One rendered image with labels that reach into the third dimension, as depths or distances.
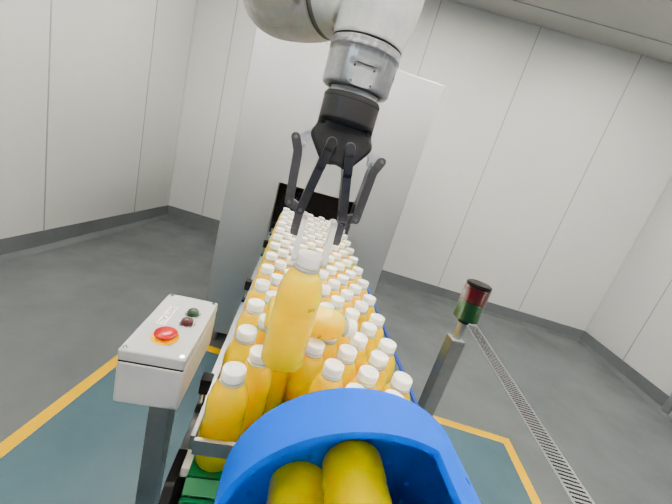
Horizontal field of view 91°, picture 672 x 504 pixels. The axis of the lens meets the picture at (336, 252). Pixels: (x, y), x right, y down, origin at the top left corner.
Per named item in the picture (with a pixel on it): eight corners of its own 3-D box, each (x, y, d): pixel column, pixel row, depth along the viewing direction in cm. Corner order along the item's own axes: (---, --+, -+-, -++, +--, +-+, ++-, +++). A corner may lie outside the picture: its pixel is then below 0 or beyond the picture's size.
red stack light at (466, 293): (466, 303, 81) (473, 289, 80) (455, 292, 87) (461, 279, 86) (490, 309, 82) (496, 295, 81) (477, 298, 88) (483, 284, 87)
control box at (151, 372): (111, 401, 53) (117, 347, 50) (163, 334, 72) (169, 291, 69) (176, 411, 54) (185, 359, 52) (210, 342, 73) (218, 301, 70)
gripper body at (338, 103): (323, 79, 39) (304, 158, 42) (390, 102, 40) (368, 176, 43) (321, 90, 46) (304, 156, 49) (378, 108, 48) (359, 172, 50)
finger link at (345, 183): (341, 143, 47) (351, 143, 47) (336, 220, 50) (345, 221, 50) (344, 142, 43) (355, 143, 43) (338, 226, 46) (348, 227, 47)
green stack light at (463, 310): (459, 321, 82) (466, 304, 81) (448, 309, 88) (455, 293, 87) (482, 326, 83) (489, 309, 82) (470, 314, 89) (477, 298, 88)
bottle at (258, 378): (252, 416, 71) (271, 342, 66) (262, 443, 65) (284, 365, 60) (218, 423, 67) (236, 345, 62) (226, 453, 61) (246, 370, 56)
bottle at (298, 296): (250, 356, 54) (276, 251, 49) (284, 346, 60) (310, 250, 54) (275, 383, 50) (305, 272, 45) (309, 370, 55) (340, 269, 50)
